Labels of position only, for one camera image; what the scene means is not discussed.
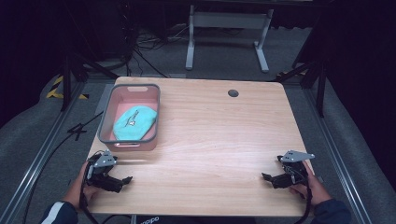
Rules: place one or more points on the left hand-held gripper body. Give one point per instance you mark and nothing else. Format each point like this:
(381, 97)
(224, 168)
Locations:
(104, 161)

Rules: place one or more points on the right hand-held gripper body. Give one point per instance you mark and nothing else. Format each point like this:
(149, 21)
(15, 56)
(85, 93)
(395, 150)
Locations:
(295, 171)

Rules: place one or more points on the person's right hand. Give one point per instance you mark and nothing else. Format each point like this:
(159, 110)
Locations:
(317, 188)

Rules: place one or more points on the person's left hand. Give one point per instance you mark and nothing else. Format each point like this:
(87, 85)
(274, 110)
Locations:
(77, 191)

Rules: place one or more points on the pink basket with grey rim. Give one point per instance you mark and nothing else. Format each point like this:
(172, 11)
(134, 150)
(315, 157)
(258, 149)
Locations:
(107, 118)

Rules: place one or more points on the person's dark clothing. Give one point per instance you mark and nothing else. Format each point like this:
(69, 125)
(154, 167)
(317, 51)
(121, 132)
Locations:
(149, 220)

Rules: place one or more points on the teal fabric pouch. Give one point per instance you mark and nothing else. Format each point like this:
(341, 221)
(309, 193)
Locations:
(135, 123)

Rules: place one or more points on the black metal stand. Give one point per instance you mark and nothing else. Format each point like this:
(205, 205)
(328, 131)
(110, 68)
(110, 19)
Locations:
(320, 90)
(66, 84)

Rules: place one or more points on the yellow and black floor tape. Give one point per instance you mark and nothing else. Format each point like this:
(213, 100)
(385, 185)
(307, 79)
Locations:
(57, 88)

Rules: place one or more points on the grey table grommet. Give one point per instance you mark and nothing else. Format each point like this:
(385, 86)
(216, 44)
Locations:
(233, 93)

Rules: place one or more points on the aluminium floor rail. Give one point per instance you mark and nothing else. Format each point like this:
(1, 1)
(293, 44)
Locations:
(339, 161)
(34, 168)

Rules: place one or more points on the white metal desk frame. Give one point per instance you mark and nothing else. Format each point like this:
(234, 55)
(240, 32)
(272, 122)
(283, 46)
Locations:
(230, 20)

